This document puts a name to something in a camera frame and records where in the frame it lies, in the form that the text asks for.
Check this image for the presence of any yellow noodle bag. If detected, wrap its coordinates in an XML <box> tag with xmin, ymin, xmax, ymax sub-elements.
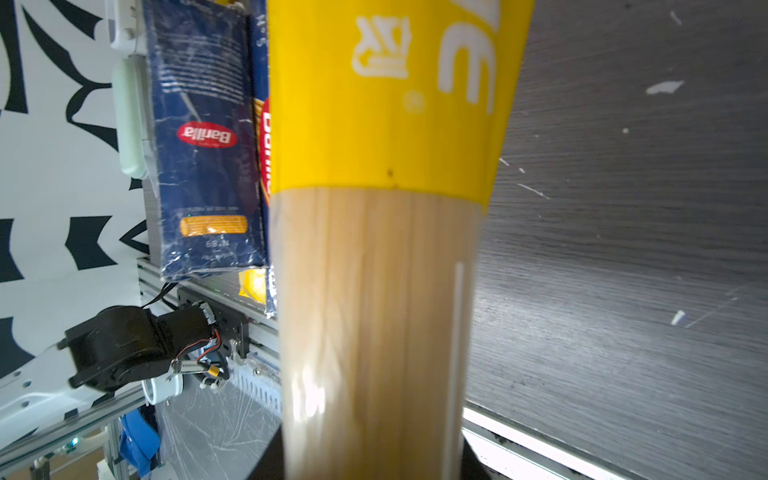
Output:
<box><xmin>267</xmin><ymin>1</ymin><xmax>534</xmax><ymax>479</ymax></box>

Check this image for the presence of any blue Barilla spaghetti bag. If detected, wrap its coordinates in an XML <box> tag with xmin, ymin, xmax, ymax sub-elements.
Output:
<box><xmin>248</xmin><ymin>0</ymin><xmax>277</xmax><ymax>318</ymax></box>

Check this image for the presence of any blue Barilla pasta box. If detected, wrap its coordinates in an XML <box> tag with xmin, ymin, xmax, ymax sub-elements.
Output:
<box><xmin>143</xmin><ymin>1</ymin><xmax>266</xmax><ymax>282</ymax></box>

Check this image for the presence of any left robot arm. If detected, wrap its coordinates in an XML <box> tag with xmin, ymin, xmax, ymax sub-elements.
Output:
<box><xmin>1</xmin><ymin>303</ymin><xmax>218</xmax><ymax>448</ymax></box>

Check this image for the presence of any green glasses case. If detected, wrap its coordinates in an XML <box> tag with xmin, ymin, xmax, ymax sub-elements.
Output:
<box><xmin>112</xmin><ymin>55</ymin><xmax>147</xmax><ymax>179</ymax></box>

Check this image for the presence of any white round device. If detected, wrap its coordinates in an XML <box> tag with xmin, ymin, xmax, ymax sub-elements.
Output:
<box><xmin>105</xmin><ymin>0</ymin><xmax>147</xmax><ymax>56</ymax></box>

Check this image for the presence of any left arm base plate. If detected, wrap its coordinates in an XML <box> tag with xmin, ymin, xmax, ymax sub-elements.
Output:
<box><xmin>178</xmin><ymin>287</ymin><xmax>249</xmax><ymax>374</ymax></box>

